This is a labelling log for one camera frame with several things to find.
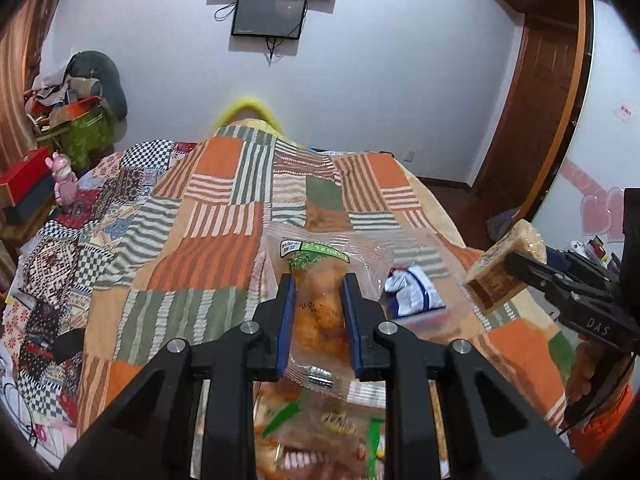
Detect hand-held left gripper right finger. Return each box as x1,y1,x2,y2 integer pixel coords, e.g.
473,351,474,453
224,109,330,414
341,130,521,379
340,272,584,480

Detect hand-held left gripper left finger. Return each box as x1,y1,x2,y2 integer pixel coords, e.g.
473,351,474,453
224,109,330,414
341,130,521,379
60,274,298,480

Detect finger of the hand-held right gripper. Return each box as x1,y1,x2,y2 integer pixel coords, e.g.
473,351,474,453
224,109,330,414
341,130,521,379
505,251,617,306
545,245,620,283

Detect clear packet of orange snack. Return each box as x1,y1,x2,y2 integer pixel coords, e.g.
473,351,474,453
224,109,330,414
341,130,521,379
265,232,397,392

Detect person's right forearm orange sleeve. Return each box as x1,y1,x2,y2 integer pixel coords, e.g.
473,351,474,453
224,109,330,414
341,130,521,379
570,385,635,467

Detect person's right hand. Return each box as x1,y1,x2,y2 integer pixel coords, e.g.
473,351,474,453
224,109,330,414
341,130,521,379
566,341,599,403

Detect dark cloth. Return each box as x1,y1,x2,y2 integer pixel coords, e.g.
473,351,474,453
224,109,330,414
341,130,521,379
486,211,525,250

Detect blue and white snack packet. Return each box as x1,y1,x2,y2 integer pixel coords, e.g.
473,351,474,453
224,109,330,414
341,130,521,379
381,261,452,338

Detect orange snack packet green print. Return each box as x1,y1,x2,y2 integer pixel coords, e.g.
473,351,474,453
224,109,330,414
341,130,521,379
254,384,373,480

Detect orange striped patchwork blanket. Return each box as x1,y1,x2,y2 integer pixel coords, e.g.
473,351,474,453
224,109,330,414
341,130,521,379
76,124,576,442

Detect brown wooden door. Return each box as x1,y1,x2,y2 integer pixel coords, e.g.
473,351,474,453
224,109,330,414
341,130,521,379
470,16,585,221

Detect yellow pillow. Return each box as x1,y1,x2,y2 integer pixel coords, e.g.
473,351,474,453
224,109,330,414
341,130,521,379
212,94,287,137

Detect black flat device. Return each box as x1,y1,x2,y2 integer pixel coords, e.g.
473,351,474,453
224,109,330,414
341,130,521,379
52,327,87,364

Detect checkered printed quilt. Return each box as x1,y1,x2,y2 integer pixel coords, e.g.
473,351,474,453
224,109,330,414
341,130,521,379
0,139,201,463

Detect pink toy figure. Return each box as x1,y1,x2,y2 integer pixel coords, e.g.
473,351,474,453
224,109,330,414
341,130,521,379
45,151,79,209

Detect green bag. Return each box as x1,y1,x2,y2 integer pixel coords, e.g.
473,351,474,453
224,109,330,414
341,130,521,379
61,109,114,172

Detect dark grey box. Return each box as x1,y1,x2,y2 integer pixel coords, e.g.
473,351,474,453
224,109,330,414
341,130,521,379
2,176,57,225

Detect flat red box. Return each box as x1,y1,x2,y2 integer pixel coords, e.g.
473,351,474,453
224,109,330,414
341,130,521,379
49,96,102,127

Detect large red box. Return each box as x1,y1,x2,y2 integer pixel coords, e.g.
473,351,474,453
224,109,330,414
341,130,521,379
0,147,54,202

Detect small black monitor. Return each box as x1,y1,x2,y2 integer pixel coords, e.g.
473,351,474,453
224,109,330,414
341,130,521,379
230,0,309,41

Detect striped brown curtain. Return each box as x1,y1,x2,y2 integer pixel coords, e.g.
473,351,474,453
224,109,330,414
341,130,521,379
0,0,77,173

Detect pink heart wall stickers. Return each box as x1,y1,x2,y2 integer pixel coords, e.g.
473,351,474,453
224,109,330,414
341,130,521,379
559,156,627,240

